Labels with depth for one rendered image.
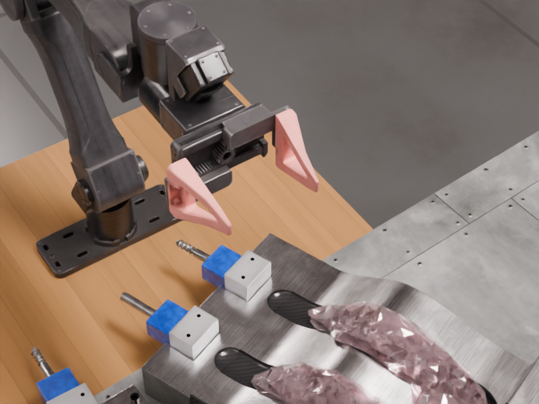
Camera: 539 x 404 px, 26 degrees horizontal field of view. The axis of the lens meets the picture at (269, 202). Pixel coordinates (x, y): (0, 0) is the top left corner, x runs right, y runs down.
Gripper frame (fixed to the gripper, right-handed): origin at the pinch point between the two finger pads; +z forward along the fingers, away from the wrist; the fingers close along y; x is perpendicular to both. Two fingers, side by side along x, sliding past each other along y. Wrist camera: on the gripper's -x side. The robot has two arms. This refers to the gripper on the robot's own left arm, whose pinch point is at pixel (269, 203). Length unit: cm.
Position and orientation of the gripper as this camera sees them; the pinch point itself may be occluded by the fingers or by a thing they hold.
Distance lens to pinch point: 108.2
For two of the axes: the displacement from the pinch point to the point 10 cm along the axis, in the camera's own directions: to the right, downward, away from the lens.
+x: -0.1, 6.7, 7.4
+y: 8.3, -4.1, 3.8
